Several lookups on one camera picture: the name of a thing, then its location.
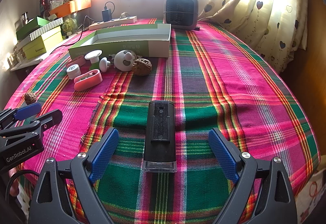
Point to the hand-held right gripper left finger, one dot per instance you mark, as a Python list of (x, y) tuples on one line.
[(104, 155)]

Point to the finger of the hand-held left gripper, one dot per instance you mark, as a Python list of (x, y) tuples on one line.
[(51, 117), (26, 110)]

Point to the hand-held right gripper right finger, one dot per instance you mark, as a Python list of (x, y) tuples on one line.
[(224, 155)]

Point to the brown walnut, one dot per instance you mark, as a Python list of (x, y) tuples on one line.
[(141, 67), (29, 98)]

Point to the pink oval clip case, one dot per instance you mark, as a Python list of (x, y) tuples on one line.
[(87, 85)]

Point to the white round cap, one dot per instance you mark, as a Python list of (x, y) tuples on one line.
[(73, 69)]

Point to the black device with clear cap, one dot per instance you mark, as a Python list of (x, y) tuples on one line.
[(159, 122)]

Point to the green and white suction holder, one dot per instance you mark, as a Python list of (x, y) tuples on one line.
[(93, 56)]

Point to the white round knob plug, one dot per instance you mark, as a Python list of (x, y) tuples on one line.
[(104, 63)]

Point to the white panda face toy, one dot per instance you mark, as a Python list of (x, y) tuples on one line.
[(123, 61)]

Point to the green and white cardboard box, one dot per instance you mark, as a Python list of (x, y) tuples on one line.
[(132, 47)]

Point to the white board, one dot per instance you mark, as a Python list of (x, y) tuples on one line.
[(25, 62)]

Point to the yellow-green cardboard box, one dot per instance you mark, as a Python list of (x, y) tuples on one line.
[(43, 44)]

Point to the pink and green plaid cloth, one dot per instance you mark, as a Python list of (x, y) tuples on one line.
[(229, 73)]

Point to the striped cardboard box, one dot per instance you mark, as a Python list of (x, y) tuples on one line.
[(48, 26)]

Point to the dark green box lid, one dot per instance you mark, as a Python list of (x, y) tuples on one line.
[(38, 23)]

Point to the glass tank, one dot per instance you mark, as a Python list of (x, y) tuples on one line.
[(70, 24)]

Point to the orange tank lid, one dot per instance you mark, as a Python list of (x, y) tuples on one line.
[(73, 6)]

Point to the black charger adapter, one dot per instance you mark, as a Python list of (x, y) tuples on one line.
[(106, 14)]

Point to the cream power strip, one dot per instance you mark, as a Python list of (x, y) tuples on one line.
[(122, 20)]

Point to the black heater plug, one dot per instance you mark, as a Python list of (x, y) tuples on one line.
[(197, 28)]

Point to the grey space heater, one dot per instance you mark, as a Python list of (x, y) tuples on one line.
[(180, 10)]

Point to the cream curtain with hearts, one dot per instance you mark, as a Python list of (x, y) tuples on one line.
[(267, 10)]

